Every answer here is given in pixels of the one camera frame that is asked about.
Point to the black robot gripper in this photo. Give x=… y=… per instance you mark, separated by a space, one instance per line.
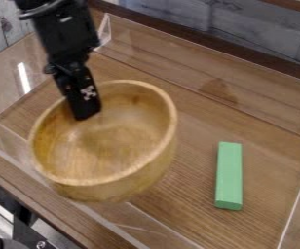
x=68 y=34

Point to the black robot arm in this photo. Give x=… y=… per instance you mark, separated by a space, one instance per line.
x=27 y=14

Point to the black metal bracket with bolt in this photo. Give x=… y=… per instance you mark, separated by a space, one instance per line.
x=29 y=237

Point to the clear acrylic tray enclosure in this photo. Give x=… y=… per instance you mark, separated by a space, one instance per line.
x=188 y=165

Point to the green rectangular block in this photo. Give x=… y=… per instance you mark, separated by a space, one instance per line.
x=229 y=176

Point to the round wooden bowl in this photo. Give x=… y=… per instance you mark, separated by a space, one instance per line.
x=116 y=154

